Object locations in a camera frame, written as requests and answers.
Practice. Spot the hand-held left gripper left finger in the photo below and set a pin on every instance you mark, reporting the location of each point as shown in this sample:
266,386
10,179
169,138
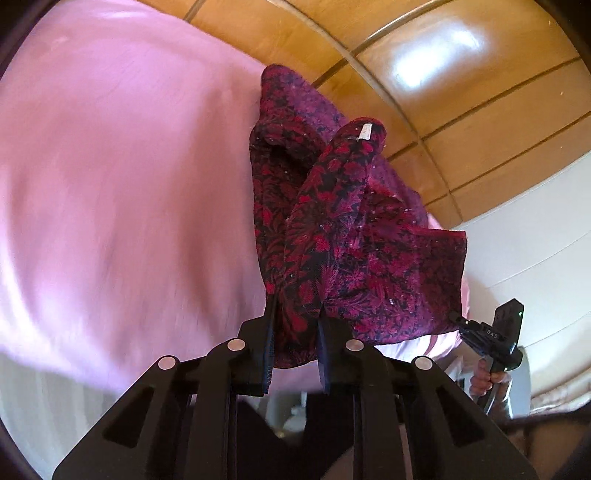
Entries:
269,350

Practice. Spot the red patterned knit sweater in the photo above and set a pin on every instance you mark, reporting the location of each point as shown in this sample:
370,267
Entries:
369,258

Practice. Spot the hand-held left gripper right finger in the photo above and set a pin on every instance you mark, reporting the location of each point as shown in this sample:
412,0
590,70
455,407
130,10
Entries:
324,355

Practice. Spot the pink bed sheet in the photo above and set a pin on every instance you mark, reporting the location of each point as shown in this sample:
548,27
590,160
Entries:
115,184

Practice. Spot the person's right hand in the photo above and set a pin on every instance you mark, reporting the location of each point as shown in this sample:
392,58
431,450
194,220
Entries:
480,381

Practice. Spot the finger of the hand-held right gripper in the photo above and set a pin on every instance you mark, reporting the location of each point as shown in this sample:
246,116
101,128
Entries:
455,320

